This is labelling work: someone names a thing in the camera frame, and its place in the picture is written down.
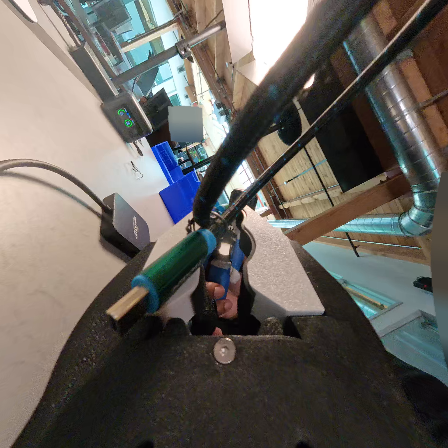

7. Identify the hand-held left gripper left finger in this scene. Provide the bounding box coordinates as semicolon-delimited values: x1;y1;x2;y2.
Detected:
142;219;208;318

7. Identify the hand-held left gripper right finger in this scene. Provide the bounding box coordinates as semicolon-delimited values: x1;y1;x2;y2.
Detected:
231;206;326;318

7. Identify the short green-plug hdmi cable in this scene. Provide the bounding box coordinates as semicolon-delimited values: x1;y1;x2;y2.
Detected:
106;0;448;331

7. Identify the black usb hub with cable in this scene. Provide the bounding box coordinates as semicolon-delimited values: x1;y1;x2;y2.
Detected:
0;159;152;259

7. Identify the person's right hand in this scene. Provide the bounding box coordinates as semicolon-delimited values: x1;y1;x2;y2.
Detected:
206;282;243;336

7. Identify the blue plastic bin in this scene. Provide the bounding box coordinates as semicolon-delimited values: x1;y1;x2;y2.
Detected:
159;170;224;224
151;142;183;184

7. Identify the black hanging panel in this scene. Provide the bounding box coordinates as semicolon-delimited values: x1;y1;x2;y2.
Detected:
297;63;384;193

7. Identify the grey power bank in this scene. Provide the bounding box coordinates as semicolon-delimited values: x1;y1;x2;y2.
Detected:
101;90;153;143

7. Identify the black power brick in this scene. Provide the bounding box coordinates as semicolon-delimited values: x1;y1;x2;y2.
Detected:
68;44;120;102

